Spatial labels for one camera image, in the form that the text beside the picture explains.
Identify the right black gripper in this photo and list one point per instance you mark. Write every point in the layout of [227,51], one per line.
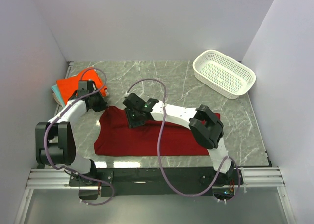
[131,123]

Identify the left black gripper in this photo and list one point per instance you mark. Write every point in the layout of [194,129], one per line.
[103,104]

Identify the dark red t shirt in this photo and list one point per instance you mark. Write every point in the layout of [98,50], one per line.
[153,138]

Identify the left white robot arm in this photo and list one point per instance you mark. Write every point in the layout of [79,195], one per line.
[54,140]

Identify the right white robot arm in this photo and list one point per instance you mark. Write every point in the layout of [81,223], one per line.
[204,124]

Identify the orange folded t shirt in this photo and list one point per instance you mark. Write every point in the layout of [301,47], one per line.
[67,86]

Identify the teal folded t shirt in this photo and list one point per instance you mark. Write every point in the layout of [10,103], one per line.
[57,96]

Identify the white plastic basket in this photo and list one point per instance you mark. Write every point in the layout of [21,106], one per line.
[223,74]

